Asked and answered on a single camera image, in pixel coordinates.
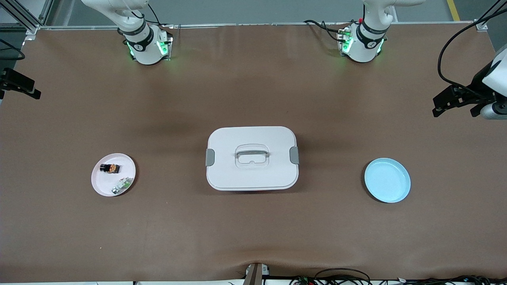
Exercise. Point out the aluminium camera stand beam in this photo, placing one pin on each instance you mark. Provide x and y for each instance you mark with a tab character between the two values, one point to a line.
253	275

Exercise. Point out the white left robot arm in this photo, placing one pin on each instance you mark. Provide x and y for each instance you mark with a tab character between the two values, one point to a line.
364	43

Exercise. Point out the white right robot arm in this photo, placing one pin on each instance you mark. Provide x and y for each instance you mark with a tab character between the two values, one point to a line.
146	47

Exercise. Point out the aluminium frame profile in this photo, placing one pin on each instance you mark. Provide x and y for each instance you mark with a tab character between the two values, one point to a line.
481	25
31	28

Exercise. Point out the light blue round plate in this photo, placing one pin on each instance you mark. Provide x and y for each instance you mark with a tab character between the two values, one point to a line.
386	180

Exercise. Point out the white lidded storage box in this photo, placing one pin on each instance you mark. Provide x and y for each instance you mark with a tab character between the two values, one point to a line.
253	170

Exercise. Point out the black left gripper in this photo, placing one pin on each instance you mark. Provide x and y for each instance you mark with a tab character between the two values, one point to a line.
476	86

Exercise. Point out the silver table edge rail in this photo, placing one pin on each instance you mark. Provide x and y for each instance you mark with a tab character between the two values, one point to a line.
257	24

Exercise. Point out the pink round plate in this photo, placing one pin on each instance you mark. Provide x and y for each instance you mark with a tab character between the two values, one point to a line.
107	184

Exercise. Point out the green white push-button switch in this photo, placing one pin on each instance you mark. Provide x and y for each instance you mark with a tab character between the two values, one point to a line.
122	185

